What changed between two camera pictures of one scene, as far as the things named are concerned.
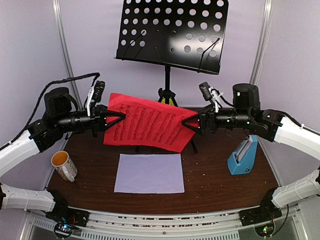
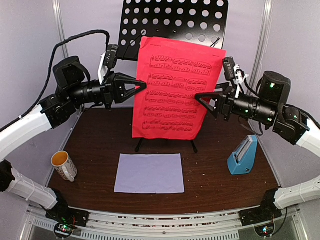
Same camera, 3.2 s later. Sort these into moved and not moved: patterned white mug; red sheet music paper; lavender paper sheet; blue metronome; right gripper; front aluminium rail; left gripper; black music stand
Moved: right gripper; red sheet music paper; left gripper
Not moved: black music stand; lavender paper sheet; blue metronome; patterned white mug; front aluminium rail
